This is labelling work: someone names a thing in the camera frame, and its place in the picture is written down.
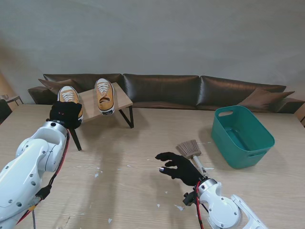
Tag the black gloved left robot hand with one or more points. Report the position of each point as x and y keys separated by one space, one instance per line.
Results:
x=64 y=113

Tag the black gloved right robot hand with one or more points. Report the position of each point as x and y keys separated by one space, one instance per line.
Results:
x=186 y=169

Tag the yellow canvas sneaker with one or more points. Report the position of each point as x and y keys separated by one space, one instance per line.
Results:
x=104 y=95
x=68 y=95

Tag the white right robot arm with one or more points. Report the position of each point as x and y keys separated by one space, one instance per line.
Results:
x=221 y=210

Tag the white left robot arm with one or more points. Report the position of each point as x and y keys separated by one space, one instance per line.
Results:
x=31 y=162

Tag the small wooden bench black legs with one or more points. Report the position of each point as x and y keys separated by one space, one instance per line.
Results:
x=89 y=102

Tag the brown sofa cushion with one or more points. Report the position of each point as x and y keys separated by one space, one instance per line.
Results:
x=264 y=99
x=50 y=86

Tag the small wooden side table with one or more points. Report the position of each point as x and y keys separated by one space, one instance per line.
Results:
x=14 y=97

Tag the dark chair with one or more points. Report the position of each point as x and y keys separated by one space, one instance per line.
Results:
x=4 y=111

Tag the green plastic basin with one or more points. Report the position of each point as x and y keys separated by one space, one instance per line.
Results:
x=238 y=136

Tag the brown leather sofa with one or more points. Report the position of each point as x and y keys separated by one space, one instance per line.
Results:
x=162 y=88

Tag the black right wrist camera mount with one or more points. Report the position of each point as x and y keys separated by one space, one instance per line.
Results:
x=189 y=198

